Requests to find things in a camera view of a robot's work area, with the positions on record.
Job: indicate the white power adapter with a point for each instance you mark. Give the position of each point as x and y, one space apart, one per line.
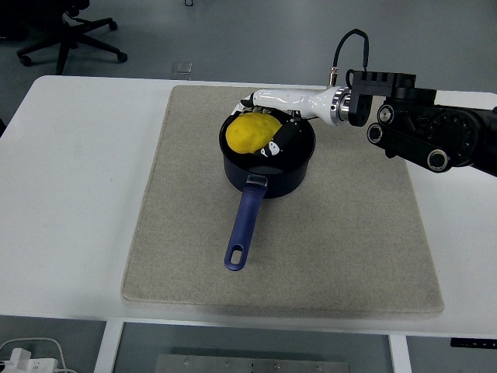
20 355

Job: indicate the white power strip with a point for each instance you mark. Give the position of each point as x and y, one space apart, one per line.
39 366

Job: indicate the black table control panel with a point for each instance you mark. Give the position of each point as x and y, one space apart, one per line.
473 342

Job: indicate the silver floor socket plate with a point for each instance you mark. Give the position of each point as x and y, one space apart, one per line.
181 68

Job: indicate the yellow potato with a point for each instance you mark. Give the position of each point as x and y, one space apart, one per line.
248 134

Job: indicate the black object beside table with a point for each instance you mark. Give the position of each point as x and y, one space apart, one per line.
1 127

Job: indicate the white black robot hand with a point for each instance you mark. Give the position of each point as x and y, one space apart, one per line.
287 100

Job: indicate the beige grey table mat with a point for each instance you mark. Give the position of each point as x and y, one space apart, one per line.
310 252

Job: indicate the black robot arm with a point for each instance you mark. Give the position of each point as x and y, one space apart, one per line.
446 128

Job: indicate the black office chair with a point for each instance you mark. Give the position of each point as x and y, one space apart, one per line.
66 39

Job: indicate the white table leg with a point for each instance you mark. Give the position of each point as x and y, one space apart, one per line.
106 349
400 355

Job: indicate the grey metal plate with screws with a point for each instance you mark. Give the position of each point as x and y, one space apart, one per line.
252 365

